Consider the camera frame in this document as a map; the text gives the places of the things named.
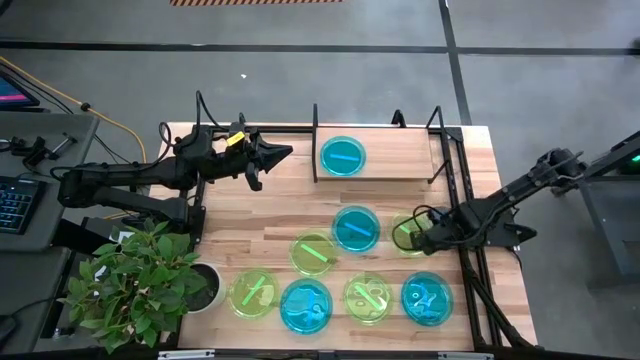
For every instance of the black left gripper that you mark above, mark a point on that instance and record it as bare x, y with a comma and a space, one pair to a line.
235, 160

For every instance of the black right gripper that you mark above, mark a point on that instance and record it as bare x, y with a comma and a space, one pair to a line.
457, 225

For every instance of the green transparent plastic plate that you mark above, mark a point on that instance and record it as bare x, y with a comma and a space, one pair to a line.
357, 310
240, 300
404, 225
305, 262

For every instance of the blue transparent plastic plate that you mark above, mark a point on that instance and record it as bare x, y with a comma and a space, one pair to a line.
440, 310
350, 240
332, 162
300, 320

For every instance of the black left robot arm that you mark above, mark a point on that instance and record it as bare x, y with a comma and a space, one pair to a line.
125, 177

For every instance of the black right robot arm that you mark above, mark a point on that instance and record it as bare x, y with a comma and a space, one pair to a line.
515, 192

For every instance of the yellow label sticker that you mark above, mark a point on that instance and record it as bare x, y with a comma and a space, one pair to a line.
235, 138

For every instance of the light wooden board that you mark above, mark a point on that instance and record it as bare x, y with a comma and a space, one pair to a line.
400, 150

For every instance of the gray equipment cart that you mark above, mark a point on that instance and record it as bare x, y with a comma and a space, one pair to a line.
610, 225

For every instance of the green leafy plant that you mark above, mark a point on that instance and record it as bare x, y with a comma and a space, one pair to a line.
135, 285

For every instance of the gray side desk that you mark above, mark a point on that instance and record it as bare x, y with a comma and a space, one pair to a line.
50, 125

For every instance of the black desk clamp tool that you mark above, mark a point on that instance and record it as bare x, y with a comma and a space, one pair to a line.
35, 150

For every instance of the black backlit keyboard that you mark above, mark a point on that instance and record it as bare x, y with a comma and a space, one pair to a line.
17, 205

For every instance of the computer monitor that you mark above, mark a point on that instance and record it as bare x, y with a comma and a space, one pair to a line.
12, 92

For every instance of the black aluminium rig frame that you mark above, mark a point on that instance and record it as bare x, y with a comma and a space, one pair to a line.
454, 134

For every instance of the silver metal bracket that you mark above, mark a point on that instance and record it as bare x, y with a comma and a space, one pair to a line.
465, 356
187, 354

